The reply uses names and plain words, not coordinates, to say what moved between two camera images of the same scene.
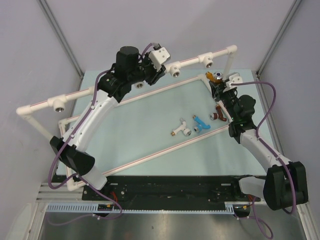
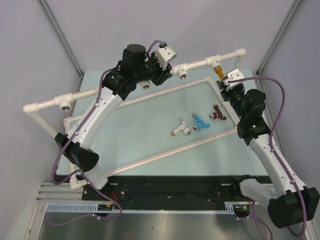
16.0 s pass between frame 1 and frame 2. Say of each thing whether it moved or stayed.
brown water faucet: stayed
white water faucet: stayed
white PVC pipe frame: moved
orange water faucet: moved
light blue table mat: stayed
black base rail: stayed
